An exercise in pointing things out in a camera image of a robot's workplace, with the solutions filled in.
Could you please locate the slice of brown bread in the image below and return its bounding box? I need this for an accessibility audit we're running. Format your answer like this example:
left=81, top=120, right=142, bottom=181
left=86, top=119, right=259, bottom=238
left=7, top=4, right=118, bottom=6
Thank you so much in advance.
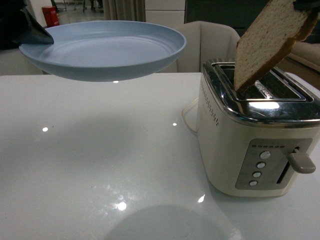
left=233, top=0, right=319, bottom=92

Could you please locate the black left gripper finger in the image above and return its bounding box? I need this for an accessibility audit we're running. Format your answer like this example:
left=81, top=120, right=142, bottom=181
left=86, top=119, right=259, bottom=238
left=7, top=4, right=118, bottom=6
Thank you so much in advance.
left=0, top=0, right=54, bottom=50

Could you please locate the cream and chrome toaster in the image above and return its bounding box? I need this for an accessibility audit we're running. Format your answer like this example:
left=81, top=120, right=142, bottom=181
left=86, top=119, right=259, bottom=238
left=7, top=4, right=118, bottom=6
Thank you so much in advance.
left=196, top=60, right=320, bottom=197

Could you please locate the beige curtain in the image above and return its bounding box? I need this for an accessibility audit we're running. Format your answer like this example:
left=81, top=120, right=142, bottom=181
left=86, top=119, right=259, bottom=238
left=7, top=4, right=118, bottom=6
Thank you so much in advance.
left=102, top=0, right=146, bottom=22

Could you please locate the white cabinet with drawers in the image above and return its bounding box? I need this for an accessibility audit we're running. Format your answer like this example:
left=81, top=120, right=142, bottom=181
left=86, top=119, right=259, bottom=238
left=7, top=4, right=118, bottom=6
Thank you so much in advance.
left=144, top=0, right=186, bottom=28

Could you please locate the beige upholstered chair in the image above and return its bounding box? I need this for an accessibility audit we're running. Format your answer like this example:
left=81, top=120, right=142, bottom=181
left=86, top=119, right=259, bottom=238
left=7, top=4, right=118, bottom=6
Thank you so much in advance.
left=160, top=21, right=240, bottom=73
left=0, top=48, right=43, bottom=76

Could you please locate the right beige upholstered chair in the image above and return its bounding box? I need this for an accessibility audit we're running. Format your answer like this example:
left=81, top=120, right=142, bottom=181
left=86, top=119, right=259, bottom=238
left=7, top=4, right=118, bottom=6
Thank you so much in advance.
left=160, top=21, right=240, bottom=73

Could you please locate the white toaster power cord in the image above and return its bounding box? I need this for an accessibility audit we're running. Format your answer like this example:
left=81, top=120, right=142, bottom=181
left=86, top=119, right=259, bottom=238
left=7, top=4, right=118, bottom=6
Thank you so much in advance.
left=181, top=97, right=200, bottom=134

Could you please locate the tan sofa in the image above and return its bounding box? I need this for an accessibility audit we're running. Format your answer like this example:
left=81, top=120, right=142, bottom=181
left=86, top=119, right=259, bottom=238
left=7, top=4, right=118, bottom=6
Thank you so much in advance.
left=280, top=42, right=320, bottom=90

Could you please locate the light blue plastic plate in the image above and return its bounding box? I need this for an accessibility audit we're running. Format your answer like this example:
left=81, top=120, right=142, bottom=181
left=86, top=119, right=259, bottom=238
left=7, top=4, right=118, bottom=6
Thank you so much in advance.
left=19, top=20, right=187, bottom=82

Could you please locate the left beige upholstered chair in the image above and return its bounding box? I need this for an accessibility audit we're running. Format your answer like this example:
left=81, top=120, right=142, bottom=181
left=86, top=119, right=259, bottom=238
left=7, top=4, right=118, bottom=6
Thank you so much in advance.
left=0, top=48, right=43, bottom=76

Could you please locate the dark grey kitchen counter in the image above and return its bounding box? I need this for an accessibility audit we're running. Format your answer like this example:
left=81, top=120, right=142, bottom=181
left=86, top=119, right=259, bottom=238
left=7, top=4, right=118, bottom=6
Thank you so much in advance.
left=184, top=0, right=268, bottom=36

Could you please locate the red box on floor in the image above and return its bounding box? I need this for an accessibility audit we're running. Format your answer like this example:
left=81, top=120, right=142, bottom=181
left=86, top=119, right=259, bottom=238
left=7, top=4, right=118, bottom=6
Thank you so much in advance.
left=42, top=6, right=60, bottom=28

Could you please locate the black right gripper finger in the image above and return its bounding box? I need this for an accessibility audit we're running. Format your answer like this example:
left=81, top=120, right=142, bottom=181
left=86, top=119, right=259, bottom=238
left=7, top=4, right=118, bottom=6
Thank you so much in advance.
left=293, top=0, right=320, bottom=11

